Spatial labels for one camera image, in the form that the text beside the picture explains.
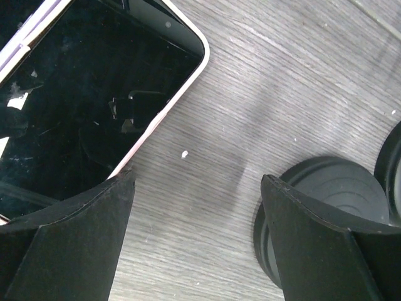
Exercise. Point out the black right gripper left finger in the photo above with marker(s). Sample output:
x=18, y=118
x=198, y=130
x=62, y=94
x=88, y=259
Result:
x=69, y=250

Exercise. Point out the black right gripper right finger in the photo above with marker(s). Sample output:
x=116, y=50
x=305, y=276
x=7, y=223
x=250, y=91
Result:
x=324, y=253

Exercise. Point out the black round-base phone stand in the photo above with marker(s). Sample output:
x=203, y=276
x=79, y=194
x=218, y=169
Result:
x=387, y=172

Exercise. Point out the phone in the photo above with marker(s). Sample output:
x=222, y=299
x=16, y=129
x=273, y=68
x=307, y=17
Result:
x=80, y=104
x=23, y=23

